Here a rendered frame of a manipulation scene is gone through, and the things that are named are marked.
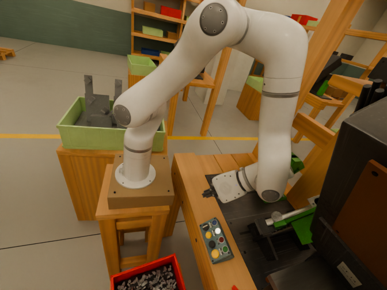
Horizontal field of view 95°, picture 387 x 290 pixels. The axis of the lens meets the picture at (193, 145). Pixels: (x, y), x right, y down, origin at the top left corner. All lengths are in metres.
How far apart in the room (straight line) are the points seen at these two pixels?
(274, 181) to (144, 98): 0.45
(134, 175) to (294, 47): 0.73
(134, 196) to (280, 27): 0.76
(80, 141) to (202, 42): 1.02
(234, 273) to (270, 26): 0.77
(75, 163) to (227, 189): 1.03
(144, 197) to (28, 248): 1.24
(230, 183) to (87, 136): 0.92
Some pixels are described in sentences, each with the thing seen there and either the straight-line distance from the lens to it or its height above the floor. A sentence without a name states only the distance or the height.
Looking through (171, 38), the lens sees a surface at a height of 0.85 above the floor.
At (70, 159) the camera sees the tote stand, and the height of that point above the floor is 0.72.
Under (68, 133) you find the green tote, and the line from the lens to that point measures 1.28.
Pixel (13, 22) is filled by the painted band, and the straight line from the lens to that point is 7.88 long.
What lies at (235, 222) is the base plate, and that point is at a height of 0.90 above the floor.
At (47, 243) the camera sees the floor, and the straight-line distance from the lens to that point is 1.92.
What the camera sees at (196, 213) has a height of 0.90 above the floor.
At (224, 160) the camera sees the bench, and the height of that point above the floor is 0.88.
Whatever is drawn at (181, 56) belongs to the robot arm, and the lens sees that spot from 0.53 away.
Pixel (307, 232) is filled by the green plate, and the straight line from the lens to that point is 0.71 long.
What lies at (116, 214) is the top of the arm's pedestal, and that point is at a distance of 0.91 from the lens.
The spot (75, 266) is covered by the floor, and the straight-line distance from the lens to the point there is 1.77.
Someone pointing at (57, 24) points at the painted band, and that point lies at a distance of 7.50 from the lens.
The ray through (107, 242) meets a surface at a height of 0.59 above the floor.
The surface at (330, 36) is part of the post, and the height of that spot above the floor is 1.66.
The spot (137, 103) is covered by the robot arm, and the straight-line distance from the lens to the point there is 0.61.
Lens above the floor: 1.61
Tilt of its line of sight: 35 degrees down
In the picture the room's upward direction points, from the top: 14 degrees clockwise
